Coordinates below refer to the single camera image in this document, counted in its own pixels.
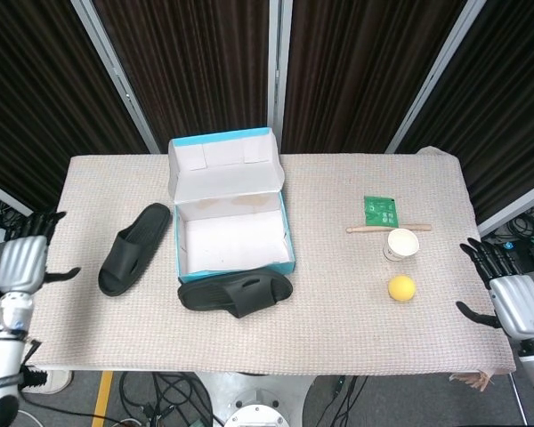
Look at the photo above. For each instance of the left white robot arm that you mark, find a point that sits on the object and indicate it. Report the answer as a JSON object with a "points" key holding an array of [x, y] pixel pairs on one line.
{"points": [[0, 356]]}

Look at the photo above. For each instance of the yellow floor tape strip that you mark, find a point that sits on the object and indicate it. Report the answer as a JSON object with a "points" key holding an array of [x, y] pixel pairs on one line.
{"points": [[101, 400]]}

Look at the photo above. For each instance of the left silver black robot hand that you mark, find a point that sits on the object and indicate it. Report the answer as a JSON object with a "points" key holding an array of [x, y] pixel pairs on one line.
{"points": [[22, 262]]}

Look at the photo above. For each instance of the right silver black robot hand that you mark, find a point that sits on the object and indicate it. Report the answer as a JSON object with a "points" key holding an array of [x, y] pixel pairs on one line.
{"points": [[520, 307]]}

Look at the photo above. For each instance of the wooden stick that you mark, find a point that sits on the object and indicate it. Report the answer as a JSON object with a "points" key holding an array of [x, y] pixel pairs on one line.
{"points": [[365, 229]]}

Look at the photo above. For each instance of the white sneaker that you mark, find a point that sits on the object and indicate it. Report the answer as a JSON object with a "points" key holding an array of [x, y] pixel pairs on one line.
{"points": [[58, 382]]}

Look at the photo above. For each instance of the green sachet packet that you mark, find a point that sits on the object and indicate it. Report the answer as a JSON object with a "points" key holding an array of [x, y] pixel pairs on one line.
{"points": [[380, 209]]}

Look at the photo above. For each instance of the black rubber slipper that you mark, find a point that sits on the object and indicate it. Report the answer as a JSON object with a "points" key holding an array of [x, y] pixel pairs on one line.
{"points": [[133, 249], [222, 295]]}

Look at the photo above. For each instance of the white paper cup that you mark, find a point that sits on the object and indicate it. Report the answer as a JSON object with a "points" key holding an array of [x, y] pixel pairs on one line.
{"points": [[400, 242]]}

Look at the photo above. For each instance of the light blue shoe box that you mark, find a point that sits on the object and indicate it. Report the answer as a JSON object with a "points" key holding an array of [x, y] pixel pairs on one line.
{"points": [[231, 240]]}

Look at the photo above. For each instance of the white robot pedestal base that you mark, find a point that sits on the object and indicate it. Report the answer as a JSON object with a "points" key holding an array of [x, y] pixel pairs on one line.
{"points": [[258, 416]]}

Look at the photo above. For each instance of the yellow ball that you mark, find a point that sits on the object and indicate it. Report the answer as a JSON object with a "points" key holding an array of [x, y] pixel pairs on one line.
{"points": [[401, 289]]}

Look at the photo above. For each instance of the brown frayed scrap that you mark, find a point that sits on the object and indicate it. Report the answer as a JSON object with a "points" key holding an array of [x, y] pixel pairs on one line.
{"points": [[476, 380]]}

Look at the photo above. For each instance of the beige woven tablecloth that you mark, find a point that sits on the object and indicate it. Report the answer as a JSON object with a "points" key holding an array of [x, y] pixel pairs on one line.
{"points": [[293, 333]]}

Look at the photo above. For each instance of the dark ribbed partition panel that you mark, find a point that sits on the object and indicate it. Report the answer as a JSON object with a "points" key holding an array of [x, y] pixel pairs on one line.
{"points": [[196, 66], [360, 66], [26, 89], [507, 111]]}

